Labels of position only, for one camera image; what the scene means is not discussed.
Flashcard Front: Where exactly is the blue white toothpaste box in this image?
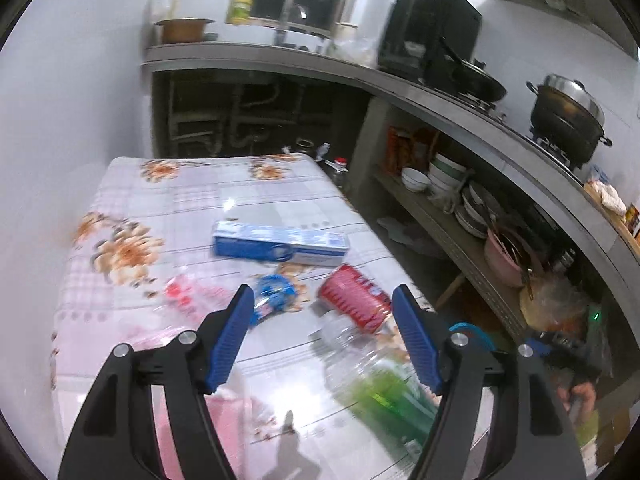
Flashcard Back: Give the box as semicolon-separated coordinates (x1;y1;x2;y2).
213;221;349;268

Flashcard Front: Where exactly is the white ceramic bowl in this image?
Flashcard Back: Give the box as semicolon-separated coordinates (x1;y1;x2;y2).
400;167;431;193

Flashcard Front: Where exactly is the steel faucet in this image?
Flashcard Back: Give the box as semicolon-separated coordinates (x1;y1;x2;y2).
274;3;307;47

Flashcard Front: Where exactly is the grey kitchen counter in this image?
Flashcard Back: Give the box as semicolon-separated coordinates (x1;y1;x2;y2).
144;42;639;316

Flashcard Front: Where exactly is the blue snack wrapper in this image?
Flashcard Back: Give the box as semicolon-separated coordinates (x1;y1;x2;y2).
250;274;297;326

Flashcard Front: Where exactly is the stack of bowls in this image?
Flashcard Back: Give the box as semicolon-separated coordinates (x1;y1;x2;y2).
427;153;468;192

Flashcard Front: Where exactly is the yellow dish soap bottle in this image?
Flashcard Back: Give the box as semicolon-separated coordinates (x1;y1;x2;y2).
229;0;254;25

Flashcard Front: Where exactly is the red snack bag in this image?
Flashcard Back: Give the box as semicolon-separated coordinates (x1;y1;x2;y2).
318;264;392;334

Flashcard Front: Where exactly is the stack of plates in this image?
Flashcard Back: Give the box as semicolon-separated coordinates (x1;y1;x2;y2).
454;181;504;240

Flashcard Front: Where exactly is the black wok pan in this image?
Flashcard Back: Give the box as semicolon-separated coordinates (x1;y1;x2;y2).
439;37;506;104

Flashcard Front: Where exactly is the floral plastic tablecloth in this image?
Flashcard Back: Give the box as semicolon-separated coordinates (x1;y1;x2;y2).
52;155;414;479

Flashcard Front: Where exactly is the black steamer pot steel lid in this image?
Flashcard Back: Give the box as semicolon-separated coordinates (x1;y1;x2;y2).
526;74;613;172

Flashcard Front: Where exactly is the copper metal basin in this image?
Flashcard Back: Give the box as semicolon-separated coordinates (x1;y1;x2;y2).
155;18;214;44

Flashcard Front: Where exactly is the red capped bottle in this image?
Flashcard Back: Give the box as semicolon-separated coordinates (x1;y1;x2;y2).
328;157;348;188

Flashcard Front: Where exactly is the pink plastic basin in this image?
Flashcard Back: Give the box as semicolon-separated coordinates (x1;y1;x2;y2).
484;228;542;288

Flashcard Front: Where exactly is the person's hand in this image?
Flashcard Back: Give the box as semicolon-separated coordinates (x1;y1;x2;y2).
556;382;597;426

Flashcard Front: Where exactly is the clear plastic bottle green label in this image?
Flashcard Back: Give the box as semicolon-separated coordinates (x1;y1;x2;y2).
319;311;438;460

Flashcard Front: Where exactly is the black countertop oven cabinet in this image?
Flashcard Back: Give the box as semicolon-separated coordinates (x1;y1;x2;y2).
378;0;482;93

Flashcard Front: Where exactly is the clear red printed plastic bag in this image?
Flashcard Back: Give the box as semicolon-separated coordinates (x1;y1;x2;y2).
144;273;233;330

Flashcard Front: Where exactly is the pink plastic stool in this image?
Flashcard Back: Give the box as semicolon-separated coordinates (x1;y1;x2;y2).
153;392;259;479

